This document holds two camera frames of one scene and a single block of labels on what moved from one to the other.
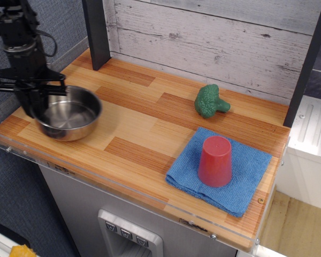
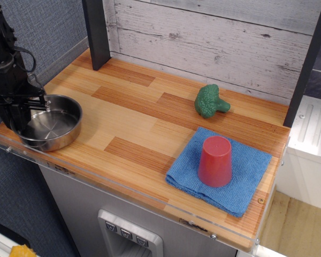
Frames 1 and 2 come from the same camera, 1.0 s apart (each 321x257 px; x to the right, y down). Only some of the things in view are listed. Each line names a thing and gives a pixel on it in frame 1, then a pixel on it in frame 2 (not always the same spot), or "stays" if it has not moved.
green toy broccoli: (207, 101) stays
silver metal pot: (69, 116) -> (52, 129)
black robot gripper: (28, 73) -> (14, 96)
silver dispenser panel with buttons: (122, 237) stays
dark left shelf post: (95, 18) stays
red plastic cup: (215, 169) stays
